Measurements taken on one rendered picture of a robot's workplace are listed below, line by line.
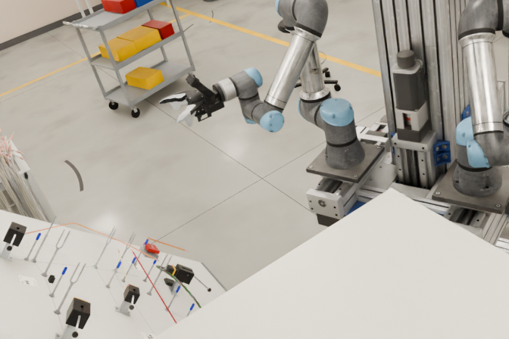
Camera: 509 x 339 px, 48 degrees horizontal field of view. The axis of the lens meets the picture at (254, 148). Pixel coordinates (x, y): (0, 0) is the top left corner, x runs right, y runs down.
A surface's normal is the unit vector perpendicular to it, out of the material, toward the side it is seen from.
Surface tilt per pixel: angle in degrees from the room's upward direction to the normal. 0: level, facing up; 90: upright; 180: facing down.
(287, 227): 0
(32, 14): 90
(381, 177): 0
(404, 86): 90
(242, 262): 0
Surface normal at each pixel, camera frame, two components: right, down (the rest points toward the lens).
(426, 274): -0.23, -0.83
